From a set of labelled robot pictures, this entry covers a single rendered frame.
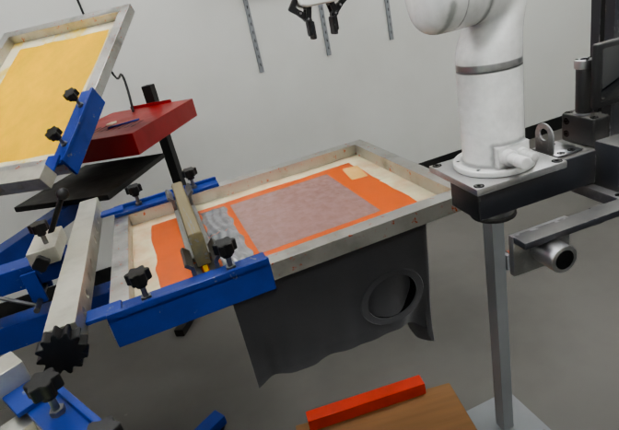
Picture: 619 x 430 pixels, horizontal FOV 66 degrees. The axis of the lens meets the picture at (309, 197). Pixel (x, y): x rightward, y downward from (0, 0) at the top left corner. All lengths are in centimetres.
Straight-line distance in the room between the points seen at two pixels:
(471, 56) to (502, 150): 15
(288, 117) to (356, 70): 58
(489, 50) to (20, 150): 146
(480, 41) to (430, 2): 11
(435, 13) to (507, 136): 22
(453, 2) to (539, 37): 370
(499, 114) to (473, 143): 6
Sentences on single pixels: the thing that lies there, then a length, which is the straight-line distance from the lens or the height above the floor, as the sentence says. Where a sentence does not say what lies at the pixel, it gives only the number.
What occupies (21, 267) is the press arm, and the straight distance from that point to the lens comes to 119.
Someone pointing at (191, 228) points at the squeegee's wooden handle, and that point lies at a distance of 100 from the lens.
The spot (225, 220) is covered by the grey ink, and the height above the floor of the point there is 96.
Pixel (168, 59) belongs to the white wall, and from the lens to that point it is 311.
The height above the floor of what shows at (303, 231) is 96.
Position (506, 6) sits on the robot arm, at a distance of 74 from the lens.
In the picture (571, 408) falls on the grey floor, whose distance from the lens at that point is 198.
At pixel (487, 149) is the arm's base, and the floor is 118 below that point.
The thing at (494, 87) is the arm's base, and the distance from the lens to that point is 74.
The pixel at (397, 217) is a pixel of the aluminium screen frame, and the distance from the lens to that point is 100.
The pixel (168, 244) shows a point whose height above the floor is 96.
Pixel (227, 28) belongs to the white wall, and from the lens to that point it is 315.
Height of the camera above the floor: 144
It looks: 22 degrees down
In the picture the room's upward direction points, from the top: 12 degrees counter-clockwise
